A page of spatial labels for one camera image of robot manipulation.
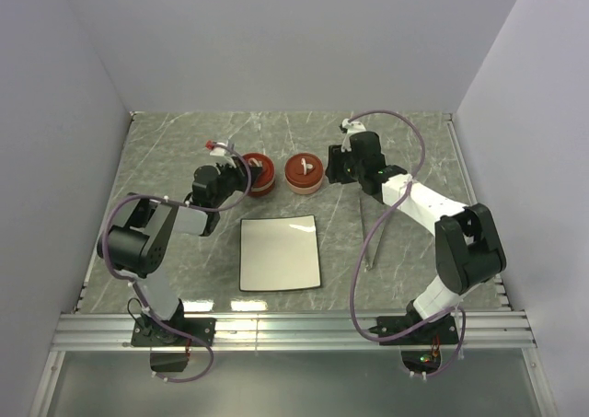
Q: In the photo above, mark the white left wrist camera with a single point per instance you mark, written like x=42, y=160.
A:
x=220, y=149

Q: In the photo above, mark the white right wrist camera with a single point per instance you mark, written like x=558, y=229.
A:
x=350, y=128

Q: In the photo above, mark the metal tongs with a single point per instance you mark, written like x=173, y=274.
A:
x=370, y=211

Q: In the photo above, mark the red lid with white tab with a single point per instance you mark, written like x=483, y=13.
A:
x=303, y=170

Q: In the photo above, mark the pink cream round container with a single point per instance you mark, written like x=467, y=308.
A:
x=304, y=190

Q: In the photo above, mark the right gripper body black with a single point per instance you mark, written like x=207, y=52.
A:
x=358, y=168

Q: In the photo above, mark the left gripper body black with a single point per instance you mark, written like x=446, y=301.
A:
x=233, y=178

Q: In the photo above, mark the white square plate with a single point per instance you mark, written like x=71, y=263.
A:
x=279, y=254

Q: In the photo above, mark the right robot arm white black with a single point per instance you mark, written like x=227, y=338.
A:
x=467, y=248

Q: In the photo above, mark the steel bowl red base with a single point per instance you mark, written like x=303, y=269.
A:
x=256, y=192

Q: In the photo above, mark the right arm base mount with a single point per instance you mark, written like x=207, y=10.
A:
x=442, y=331

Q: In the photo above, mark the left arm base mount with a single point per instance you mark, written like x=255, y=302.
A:
x=170, y=352

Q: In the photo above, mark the aluminium rail frame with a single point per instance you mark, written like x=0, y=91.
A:
x=295, y=353

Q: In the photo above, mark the red lid with ring handle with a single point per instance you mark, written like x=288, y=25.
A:
x=266, y=176

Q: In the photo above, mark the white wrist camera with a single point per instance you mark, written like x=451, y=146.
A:
x=350, y=128
x=220, y=149

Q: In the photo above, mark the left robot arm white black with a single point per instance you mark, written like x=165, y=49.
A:
x=135, y=240

